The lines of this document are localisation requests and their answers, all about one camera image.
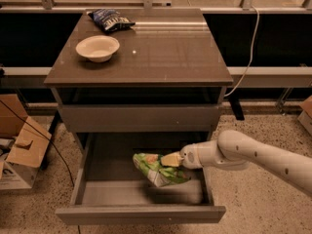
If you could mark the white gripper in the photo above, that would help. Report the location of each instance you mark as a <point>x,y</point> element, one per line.
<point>188,156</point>

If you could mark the green rice chip bag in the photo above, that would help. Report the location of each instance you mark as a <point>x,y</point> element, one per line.
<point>159,175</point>

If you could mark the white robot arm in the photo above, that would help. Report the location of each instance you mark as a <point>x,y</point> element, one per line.
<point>233,150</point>

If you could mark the open grey drawer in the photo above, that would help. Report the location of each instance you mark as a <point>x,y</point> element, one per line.
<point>109,189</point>

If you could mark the grey drawer cabinet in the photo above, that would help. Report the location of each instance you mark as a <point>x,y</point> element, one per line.
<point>168,58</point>

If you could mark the closed grey upper drawer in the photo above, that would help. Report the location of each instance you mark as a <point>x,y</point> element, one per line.
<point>139,118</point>

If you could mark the dark blue chip bag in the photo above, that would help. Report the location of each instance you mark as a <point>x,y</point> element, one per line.
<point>109,20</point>

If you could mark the white bowl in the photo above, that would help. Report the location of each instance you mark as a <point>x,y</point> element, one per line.
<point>98,48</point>

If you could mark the cardboard box at right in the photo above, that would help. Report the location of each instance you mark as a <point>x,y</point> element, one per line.
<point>305,117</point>

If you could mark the open cardboard box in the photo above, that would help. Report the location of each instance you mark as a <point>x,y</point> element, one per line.
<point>24,143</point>

